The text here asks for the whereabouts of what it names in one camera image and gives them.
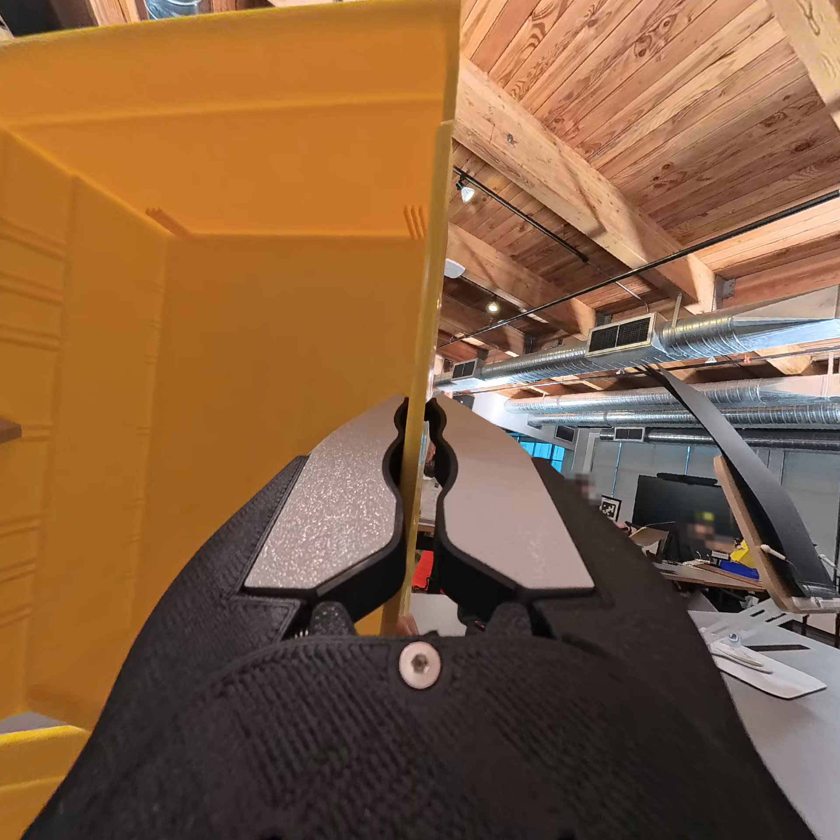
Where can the black ceiling rod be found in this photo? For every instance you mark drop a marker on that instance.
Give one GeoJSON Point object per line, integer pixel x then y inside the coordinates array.
{"type": "Point", "coordinates": [656, 266]}

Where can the white ceiling sensor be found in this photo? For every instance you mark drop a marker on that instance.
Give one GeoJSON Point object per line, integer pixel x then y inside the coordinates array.
{"type": "Point", "coordinates": [455, 268]}

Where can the black light track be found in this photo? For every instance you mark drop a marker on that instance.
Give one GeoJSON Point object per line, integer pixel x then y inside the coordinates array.
{"type": "Point", "coordinates": [525, 216]}

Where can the small blue bin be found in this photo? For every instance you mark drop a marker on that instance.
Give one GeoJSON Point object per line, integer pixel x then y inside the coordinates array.
{"type": "Point", "coordinates": [743, 569]}

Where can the large black monitor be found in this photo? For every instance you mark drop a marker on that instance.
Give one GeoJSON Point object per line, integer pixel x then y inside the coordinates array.
{"type": "Point", "coordinates": [663, 505]}

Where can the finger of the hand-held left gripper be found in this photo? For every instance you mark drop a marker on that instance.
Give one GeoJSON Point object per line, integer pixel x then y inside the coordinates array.
{"type": "Point", "coordinates": [9, 430]}

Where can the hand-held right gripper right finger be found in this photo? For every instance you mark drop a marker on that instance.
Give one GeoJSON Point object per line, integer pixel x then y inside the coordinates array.
{"type": "Point", "coordinates": [512, 518]}

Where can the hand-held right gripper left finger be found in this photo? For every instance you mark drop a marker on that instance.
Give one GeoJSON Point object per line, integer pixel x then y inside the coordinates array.
{"type": "Point", "coordinates": [328, 518]}

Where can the printed marker tag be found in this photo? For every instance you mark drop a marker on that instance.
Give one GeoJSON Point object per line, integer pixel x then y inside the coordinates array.
{"type": "Point", "coordinates": [610, 508]}

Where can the wooden board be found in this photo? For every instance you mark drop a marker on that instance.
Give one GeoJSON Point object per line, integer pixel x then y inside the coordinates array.
{"type": "Point", "coordinates": [754, 544]}

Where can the slim silver air duct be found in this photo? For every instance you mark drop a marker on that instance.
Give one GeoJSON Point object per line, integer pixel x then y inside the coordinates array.
{"type": "Point", "coordinates": [656, 403]}

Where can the yellow plastic box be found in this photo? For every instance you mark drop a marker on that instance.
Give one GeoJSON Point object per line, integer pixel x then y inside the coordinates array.
{"type": "Point", "coordinates": [33, 781]}
{"type": "Point", "coordinates": [262, 197]}

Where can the white folding stand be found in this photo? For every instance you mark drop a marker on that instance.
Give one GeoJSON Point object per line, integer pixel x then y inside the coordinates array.
{"type": "Point", "coordinates": [761, 663]}

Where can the gridded window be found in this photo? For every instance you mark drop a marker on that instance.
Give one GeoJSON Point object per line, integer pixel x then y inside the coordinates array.
{"type": "Point", "coordinates": [541, 453]}

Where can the large silver air duct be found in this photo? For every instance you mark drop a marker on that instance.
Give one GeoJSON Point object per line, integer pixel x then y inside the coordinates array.
{"type": "Point", "coordinates": [722, 334]}

